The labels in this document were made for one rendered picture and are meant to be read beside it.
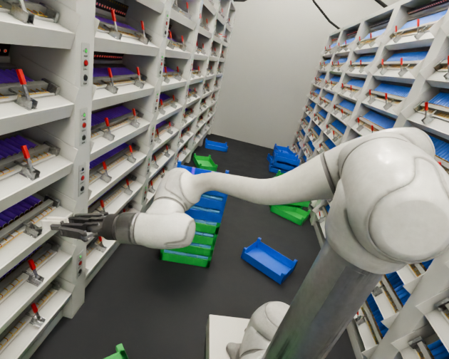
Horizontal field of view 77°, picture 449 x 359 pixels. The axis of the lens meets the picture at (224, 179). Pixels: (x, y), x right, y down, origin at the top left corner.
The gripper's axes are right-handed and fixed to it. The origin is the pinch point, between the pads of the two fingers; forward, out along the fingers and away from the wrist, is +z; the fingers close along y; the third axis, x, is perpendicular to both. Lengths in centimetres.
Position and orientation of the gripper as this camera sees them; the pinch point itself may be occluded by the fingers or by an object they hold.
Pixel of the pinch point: (55, 223)
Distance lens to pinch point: 98.1
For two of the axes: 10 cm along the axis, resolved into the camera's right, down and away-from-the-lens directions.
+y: 1.2, -3.7, 9.2
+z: -9.9, -0.4, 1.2
